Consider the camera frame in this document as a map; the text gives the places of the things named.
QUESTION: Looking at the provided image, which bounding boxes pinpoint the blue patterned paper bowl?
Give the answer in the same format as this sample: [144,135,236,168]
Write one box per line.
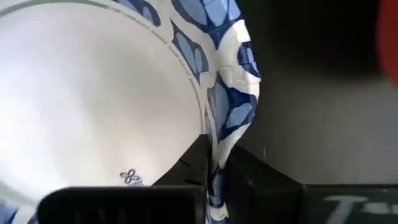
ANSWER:
[0,0,262,224]

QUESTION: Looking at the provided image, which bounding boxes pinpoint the pink ribbed bowl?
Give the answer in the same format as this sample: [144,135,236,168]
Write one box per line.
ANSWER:
[375,0,398,85]

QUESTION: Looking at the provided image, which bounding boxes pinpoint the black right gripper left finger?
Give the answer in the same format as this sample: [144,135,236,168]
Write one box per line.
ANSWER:
[36,133,214,224]

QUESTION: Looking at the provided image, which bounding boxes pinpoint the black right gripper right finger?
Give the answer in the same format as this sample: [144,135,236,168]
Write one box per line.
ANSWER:
[224,144,398,224]

